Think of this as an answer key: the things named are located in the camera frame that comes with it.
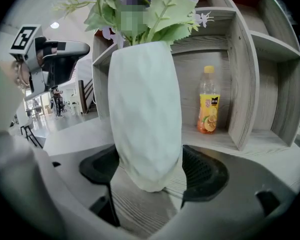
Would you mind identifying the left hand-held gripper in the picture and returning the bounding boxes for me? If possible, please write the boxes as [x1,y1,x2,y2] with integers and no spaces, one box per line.
[9,25,91,94]

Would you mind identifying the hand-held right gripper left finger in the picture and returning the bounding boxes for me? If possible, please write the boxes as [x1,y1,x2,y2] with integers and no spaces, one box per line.
[0,131,151,240]

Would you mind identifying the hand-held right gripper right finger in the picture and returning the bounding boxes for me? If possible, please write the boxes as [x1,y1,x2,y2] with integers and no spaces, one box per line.
[154,145,300,240]

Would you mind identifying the white faceted vase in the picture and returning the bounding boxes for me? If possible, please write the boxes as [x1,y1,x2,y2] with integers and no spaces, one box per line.
[107,40,183,194]

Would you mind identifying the purple artificial flowers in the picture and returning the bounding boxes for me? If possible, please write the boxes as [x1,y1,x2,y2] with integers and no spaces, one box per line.
[52,0,215,47]

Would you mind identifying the person's left forearm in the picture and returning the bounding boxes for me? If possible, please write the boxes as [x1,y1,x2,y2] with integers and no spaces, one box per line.
[0,56,26,132]

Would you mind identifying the grey wooden desk with shelves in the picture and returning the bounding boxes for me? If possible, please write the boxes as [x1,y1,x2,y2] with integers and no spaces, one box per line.
[43,0,300,240]

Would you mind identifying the wooden staircase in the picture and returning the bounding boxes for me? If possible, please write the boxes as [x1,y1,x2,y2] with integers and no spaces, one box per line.
[77,78,98,115]

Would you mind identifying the black chair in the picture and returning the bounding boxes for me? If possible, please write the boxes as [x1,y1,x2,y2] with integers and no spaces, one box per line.
[19,116,45,149]

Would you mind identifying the orange drink bottle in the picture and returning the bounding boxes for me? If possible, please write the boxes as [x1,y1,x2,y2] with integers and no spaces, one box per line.
[196,65,221,135]

